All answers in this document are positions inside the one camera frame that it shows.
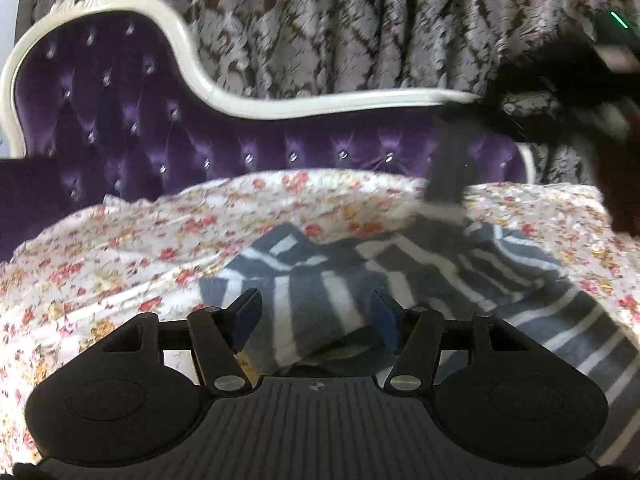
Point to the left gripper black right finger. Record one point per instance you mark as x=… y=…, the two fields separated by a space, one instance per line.
x=413 y=336

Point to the floral bed sheet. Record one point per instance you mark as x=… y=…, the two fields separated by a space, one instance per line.
x=80 y=279

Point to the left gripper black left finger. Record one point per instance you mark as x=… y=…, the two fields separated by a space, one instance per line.
x=218 y=335

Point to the purple tufted white-framed headboard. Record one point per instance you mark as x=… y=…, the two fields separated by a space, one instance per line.
x=109 y=97

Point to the brown grey damask curtain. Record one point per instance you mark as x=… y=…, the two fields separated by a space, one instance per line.
x=289 y=49

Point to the grey white striped cardigan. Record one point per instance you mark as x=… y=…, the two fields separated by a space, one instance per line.
x=318 y=300

